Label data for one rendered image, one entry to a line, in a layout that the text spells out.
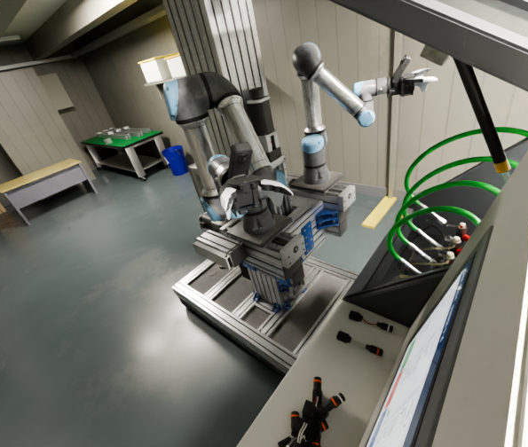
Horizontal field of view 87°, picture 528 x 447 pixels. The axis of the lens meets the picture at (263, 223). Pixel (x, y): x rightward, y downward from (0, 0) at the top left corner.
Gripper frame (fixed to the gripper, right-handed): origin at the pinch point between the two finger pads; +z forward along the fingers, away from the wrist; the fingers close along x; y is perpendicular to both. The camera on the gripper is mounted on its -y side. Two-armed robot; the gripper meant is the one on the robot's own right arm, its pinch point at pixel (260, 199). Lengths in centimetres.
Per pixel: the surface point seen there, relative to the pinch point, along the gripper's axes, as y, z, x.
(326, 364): 46.7, 11.3, -10.2
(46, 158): 104, -624, 214
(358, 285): 46, -9, -37
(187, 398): 152, -63, 37
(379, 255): 44, -16, -53
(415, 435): 4.7, 42.5, 3.3
